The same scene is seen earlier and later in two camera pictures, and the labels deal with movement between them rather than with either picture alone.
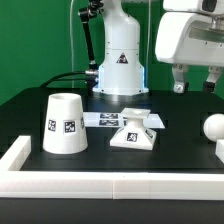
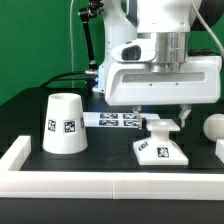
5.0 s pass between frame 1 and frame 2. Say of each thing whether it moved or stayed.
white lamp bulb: stayed
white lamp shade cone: stayed
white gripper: moved
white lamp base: moved
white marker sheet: stayed
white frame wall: stayed
